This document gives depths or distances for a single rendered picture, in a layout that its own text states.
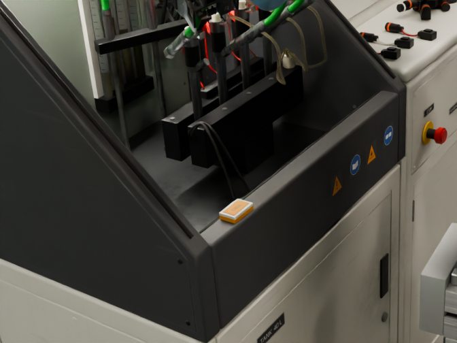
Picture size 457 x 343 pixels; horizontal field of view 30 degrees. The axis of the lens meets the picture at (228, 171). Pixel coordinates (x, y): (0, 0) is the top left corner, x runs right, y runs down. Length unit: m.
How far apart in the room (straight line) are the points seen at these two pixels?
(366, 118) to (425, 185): 0.39
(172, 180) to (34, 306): 0.36
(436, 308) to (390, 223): 0.71
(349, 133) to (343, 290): 0.33
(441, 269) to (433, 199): 0.92
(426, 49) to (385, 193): 0.32
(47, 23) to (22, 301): 0.52
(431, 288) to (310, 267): 0.47
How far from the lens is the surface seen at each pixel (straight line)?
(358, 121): 1.60
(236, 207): 1.32
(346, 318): 1.75
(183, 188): 1.66
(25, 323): 1.68
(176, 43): 1.40
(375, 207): 1.74
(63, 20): 1.70
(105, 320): 1.47
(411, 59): 1.80
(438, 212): 2.09
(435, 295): 1.12
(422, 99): 1.84
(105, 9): 1.66
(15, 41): 1.31
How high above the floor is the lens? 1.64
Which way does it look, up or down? 28 degrees down
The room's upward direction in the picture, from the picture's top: 5 degrees counter-clockwise
